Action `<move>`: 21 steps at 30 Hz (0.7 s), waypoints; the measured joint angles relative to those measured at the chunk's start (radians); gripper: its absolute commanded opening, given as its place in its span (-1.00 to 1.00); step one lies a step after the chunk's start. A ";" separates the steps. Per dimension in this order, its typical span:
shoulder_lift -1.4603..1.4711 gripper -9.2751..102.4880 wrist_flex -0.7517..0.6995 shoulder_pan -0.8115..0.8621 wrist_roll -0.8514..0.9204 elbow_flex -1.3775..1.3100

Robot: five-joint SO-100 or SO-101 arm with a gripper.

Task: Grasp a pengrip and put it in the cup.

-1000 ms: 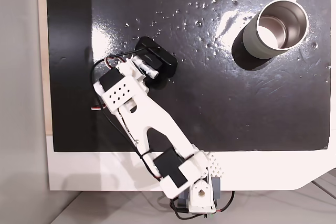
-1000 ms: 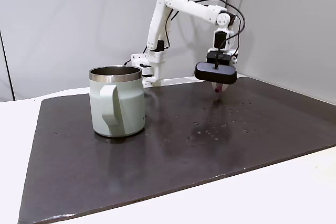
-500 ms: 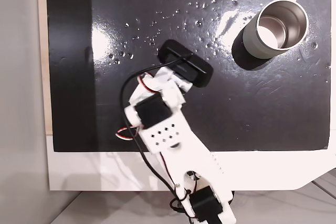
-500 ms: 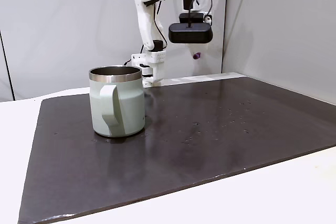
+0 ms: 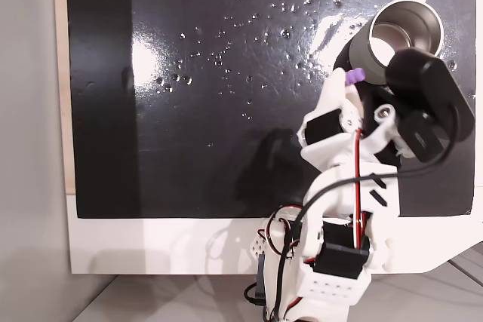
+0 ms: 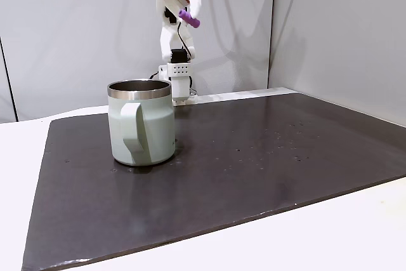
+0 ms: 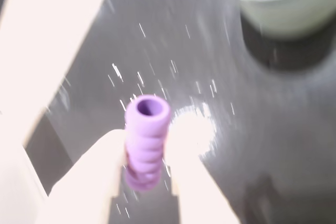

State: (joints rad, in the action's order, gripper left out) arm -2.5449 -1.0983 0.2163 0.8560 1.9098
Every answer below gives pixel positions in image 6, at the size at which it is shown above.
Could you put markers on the pale green steel mug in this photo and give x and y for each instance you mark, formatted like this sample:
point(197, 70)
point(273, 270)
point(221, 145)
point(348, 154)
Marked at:
point(158, 131)

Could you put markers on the black rubber mat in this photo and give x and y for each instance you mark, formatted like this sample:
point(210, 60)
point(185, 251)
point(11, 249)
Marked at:
point(222, 188)

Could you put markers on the purple ribbed pen grip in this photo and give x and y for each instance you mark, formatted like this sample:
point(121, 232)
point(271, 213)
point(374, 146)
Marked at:
point(190, 19)

